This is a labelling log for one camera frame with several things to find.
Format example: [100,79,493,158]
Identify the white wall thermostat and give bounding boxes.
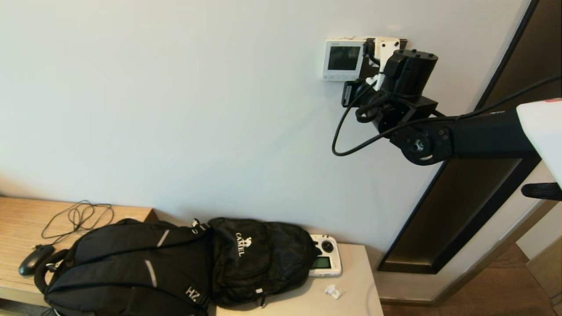
[323,39,367,82]

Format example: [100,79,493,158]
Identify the light brown wooden board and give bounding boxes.
[526,248,562,308]

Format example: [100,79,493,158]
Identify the white remote controller with screen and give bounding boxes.
[308,234,342,278]

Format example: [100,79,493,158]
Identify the beige drawer cabinet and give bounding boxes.
[151,210,383,316]

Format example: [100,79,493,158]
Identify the black Camel logo backpack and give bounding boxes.
[207,218,321,308]

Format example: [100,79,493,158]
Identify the large black backpack grey stripes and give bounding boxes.
[34,219,213,316]

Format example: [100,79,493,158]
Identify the light wooden desk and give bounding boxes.
[0,197,159,316]

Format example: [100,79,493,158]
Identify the black computer mouse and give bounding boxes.
[18,245,56,277]

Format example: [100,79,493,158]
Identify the black wall switch panel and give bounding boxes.
[362,39,407,82]

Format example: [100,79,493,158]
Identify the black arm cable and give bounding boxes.
[331,75,562,157]

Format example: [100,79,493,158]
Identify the thin black mouse cable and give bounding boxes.
[41,201,115,246]

